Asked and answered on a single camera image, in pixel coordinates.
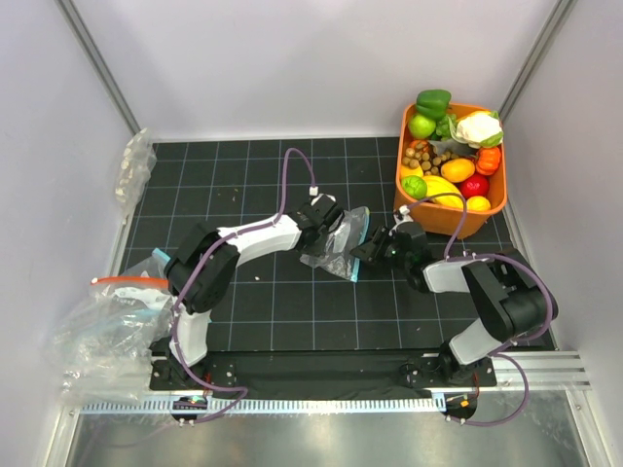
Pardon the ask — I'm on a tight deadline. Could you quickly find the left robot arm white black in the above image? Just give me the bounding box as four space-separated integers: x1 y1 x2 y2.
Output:
164 194 346 389

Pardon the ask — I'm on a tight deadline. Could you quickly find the clear zip bag blue zipper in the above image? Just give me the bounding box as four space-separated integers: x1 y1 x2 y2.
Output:
300 206 370 283

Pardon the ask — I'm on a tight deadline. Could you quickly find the pile of clear zip bags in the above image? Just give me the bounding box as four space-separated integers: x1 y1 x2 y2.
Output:
49 256 173 405

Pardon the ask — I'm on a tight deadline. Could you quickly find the slotted cable duct rail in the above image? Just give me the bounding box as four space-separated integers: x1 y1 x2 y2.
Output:
81 394 446 416

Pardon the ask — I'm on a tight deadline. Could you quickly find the orange mango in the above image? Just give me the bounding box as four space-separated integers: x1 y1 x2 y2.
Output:
441 158 475 184

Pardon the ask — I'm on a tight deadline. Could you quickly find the green grape bunch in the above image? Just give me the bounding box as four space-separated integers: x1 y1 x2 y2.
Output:
435 114 457 140

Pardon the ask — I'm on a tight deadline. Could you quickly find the red apple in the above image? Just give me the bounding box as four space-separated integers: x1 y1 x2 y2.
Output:
458 173 490 199

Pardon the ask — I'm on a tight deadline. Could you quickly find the small orange pumpkin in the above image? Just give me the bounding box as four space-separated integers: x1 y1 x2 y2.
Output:
475 147 501 176

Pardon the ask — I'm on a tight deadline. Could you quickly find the white cauliflower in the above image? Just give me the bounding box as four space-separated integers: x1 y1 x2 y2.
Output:
455 111 504 149

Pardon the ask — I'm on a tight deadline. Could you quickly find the bag of white pieces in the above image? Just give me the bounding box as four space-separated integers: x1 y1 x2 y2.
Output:
114 128 157 218

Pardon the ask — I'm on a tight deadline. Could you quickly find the green apple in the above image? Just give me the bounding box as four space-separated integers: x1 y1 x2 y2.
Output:
408 114 436 140

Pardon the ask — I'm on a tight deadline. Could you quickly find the orange plastic basket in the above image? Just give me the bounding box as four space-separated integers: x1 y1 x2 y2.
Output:
393 104 508 239

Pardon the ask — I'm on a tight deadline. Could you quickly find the green bell pepper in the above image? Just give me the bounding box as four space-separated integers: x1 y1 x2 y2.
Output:
416 90 452 122

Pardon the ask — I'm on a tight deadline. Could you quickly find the brown nut cluster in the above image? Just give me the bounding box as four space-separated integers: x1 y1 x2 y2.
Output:
399 140 453 179

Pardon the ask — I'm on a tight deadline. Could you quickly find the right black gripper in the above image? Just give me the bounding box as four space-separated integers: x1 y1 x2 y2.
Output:
350 224 411 271

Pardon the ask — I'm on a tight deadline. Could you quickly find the yellow star fruit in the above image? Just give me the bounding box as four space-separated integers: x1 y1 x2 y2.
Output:
422 175 463 209

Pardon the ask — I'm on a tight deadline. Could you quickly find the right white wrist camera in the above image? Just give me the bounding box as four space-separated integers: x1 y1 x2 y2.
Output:
391 205 415 234

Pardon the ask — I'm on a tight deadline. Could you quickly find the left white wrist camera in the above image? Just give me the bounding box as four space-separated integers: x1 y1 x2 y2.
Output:
309 186 336 205

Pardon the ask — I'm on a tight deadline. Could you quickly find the spare zip bag blue zipper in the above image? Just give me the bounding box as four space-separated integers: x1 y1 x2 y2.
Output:
150 247 213 326

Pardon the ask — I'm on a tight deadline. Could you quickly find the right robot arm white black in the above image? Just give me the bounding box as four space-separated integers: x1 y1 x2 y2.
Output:
350 221 559 385

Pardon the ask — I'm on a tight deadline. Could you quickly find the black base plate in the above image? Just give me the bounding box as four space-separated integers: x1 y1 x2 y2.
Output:
150 348 497 394

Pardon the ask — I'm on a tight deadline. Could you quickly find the black gridded mat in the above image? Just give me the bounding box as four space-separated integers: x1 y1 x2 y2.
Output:
116 136 556 352

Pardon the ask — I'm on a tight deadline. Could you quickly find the green lime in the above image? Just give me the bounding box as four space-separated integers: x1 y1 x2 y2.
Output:
401 175 427 200

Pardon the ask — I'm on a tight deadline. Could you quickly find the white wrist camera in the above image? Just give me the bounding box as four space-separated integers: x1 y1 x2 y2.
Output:
309 186 336 205
391 205 415 234

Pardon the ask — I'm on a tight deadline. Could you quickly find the yellow lemon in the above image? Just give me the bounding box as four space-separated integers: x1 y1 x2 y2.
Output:
466 196 492 212

